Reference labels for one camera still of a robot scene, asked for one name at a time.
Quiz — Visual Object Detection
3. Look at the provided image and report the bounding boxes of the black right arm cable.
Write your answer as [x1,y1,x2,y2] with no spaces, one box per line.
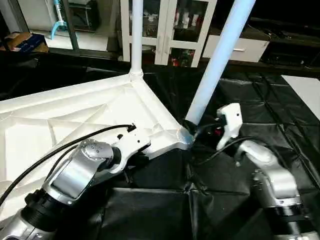
[192,122,273,168]

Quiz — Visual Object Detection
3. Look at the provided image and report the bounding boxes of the white flat board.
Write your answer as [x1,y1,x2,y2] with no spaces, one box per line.
[281,75,320,122]

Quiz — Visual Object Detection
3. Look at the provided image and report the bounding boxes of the white plastic table top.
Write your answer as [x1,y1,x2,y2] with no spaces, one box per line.
[0,70,196,223]

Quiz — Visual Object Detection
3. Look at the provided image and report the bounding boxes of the white glass door cabinet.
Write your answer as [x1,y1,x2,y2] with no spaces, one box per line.
[120,0,219,68]

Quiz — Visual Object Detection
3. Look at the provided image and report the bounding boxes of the black work mat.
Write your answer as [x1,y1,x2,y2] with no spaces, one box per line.
[0,47,320,240]

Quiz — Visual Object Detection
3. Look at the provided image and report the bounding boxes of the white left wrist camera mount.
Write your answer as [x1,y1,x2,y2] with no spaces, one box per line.
[111,125,152,174]

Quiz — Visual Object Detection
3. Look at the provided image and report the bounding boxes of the brown cardboard box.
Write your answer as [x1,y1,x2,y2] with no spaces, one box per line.
[2,32,50,54]

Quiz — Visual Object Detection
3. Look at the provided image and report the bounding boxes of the grey vertical metal pole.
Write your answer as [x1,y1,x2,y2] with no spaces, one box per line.
[62,0,81,52]

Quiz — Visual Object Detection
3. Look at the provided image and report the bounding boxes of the light blue plastic object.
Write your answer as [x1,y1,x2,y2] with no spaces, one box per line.
[50,0,69,41]

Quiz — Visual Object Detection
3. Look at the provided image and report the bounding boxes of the white drawer unit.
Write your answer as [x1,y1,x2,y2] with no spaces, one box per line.
[202,35,271,64]

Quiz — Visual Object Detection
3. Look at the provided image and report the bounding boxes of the white plastic table leg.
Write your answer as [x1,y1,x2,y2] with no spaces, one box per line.
[180,0,257,143]
[128,0,145,82]

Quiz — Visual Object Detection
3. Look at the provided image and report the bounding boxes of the dark low media cabinet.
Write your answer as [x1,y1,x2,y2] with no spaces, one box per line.
[265,19,320,69]

